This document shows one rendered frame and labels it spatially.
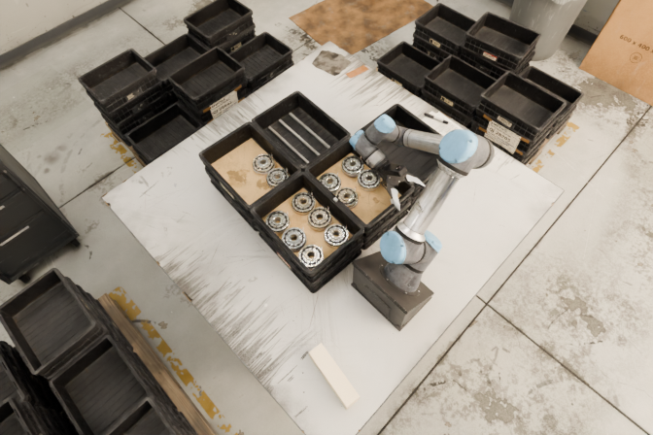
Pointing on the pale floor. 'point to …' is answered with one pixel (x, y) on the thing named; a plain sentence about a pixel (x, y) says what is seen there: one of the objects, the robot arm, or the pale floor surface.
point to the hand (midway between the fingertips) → (413, 198)
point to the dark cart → (27, 221)
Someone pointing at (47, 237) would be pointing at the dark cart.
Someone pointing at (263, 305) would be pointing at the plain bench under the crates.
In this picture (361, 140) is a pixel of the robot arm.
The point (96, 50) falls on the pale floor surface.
